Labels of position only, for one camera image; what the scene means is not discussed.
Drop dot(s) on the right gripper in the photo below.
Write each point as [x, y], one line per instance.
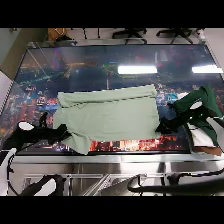
[168, 125]

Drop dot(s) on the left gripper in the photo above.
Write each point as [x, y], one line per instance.
[60, 133]

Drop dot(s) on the light green shirt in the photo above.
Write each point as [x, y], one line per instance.
[113, 116]

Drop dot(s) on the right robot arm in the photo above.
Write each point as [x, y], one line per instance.
[196, 105]

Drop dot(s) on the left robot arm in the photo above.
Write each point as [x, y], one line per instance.
[31, 134]

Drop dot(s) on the white garment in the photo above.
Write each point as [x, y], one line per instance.
[201, 136]

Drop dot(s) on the dark green garment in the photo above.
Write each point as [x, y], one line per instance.
[206, 98]

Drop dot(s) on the brown garment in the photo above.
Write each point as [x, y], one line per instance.
[208, 151]

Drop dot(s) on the black office chair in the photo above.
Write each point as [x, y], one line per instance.
[130, 33]
[176, 33]

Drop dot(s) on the brown cardboard box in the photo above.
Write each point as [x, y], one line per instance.
[56, 33]

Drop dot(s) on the silver frame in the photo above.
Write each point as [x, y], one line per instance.
[100, 166]

